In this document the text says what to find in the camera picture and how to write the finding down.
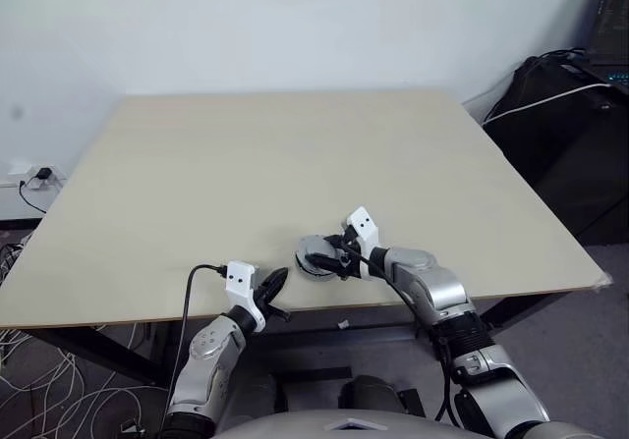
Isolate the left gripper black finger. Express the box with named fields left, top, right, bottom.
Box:
left=258, top=266, right=290, bottom=297
left=264, top=269, right=291, bottom=308

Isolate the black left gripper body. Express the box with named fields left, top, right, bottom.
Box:
left=252, top=284, right=293, bottom=323

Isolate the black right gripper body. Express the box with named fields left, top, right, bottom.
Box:
left=338, top=220, right=369, bottom=284

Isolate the grey robot torso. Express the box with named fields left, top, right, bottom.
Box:
left=210, top=399, right=559, bottom=439

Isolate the dark grey rounded shape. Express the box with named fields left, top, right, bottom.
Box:
left=338, top=374, right=410, bottom=412

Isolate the large black case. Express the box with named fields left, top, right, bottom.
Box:
left=483, top=54, right=629, bottom=247

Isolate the white power strip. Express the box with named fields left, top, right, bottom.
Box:
left=7, top=162, right=66, bottom=191

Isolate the computer monitor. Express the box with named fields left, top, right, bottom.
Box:
left=587, top=0, right=629, bottom=84

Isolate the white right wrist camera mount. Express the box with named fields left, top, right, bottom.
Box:
left=345, top=206, right=383, bottom=282

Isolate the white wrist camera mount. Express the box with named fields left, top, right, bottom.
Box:
left=345, top=206, right=383, bottom=282
left=225, top=259, right=269, bottom=335

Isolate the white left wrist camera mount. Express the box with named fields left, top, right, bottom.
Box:
left=225, top=259, right=269, bottom=335

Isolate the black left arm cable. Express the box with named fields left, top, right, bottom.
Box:
left=159, top=263, right=230, bottom=435

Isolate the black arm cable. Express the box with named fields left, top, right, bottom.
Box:
left=159, top=263, right=230, bottom=435
left=343, top=247, right=456, bottom=423

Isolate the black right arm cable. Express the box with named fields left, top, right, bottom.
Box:
left=343, top=247, right=456, bottom=423

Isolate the black metal table frame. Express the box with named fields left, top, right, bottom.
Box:
left=0, top=294, right=522, bottom=387

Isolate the white floor cable tangle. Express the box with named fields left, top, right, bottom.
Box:
left=0, top=241, right=171, bottom=439

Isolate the thin black power cable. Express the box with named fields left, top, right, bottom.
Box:
left=18, top=177, right=49, bottom=215

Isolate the white charging cable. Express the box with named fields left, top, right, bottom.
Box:
left=484, top=82, right=614, bottom=127

